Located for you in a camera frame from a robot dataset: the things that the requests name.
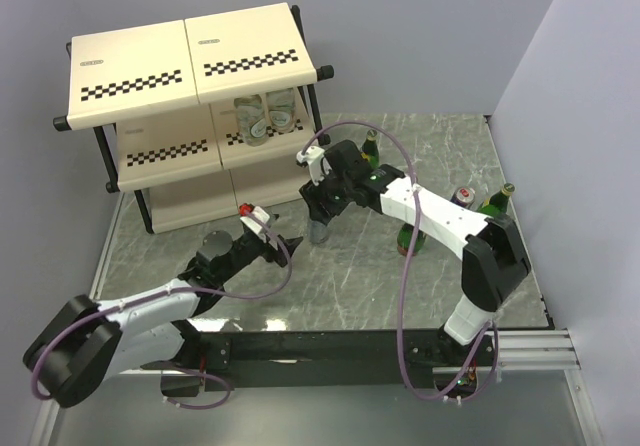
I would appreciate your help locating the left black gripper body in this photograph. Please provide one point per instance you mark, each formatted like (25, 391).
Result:
(247, 250)

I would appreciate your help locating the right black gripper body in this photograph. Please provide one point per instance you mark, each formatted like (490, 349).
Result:
(330, 189)

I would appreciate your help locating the green glass bottle back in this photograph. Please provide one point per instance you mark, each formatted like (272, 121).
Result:
(370, 150)

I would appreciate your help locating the green glass bottle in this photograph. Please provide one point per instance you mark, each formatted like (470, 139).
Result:
(370, 150)
(404, 237)
(498, 202)

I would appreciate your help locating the clear soda water bottle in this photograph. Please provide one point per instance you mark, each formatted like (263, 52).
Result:
(251, 120)
(281, 105)

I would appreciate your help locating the silver energy drink can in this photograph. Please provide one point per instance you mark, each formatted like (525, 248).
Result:
(317, 232)

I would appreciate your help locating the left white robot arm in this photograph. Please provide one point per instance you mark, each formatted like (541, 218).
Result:
(88, 341)

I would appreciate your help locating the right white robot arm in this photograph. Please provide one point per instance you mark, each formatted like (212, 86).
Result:
(494, 259)

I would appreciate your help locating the beige three-tier shelf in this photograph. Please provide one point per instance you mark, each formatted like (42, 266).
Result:
(160, 101)

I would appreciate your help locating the green glass bottle middle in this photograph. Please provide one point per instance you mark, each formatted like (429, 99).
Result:
(404, 237)

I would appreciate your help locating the blue energy drink can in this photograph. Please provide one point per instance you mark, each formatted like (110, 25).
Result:
(463, 197)

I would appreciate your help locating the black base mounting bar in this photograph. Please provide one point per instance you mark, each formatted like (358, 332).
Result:
(320, 358)

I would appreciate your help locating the green glass bottle right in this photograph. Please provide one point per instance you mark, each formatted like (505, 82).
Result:
(498, 202)

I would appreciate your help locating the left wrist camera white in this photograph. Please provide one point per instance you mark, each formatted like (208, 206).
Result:
(256, 220)

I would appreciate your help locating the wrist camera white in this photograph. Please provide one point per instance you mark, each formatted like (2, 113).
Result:
(312, 158)
(256, 220)

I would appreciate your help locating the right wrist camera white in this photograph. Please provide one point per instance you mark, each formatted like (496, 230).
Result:
(312, 158)

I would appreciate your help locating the aluminium rail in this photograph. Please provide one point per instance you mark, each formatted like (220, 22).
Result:
(536, 350)

